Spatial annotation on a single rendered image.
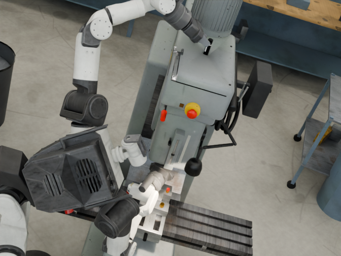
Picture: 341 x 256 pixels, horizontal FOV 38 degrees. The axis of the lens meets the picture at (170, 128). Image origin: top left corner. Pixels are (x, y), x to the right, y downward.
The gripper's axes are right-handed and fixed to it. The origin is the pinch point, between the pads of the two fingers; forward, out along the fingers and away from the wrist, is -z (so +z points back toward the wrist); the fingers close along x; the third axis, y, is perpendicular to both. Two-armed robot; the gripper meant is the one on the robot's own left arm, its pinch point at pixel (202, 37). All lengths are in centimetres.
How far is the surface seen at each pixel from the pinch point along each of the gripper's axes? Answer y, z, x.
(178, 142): -38.7, -23.8, 12.4
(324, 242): -78, -255, -58
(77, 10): -179, -80, -388
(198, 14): 1.3, -1.7, -19.2
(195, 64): -7.2, -0.9, 10.1
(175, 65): -11.0, 7.0, 14.5
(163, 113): -27.5, -1.8, 20.2
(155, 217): -82, -52, 11
